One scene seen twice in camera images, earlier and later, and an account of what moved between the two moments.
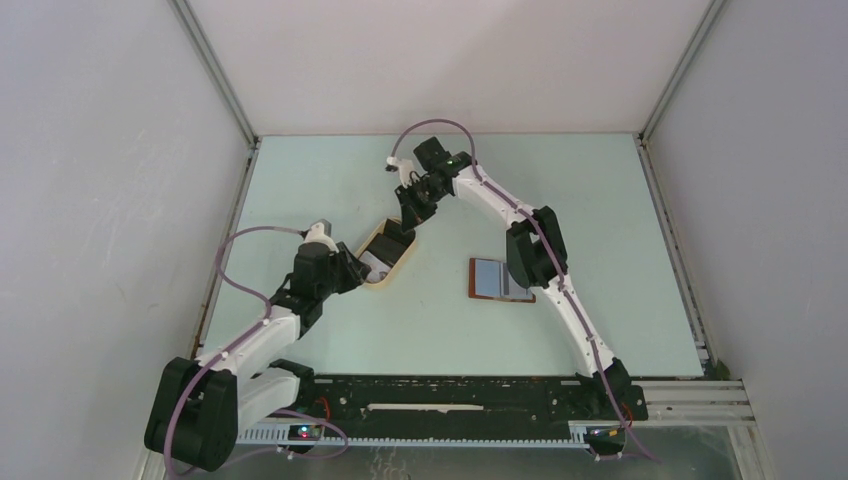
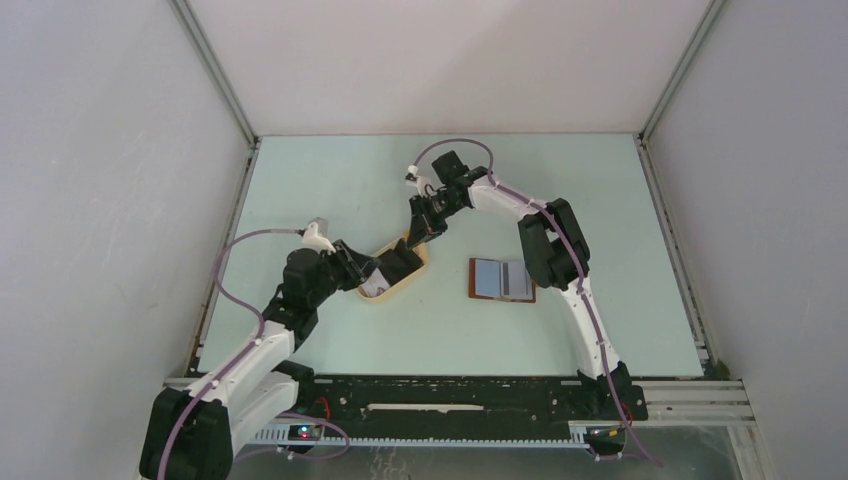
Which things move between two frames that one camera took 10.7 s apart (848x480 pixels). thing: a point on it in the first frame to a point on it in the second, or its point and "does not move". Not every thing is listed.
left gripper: x=355 y=271 does not move
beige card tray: x=379 y=229 to x=420 y=249
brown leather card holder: x=492 y=280 does not move
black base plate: x=475 y=402 does not move
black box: x=388 y=246 to x=398 y=262
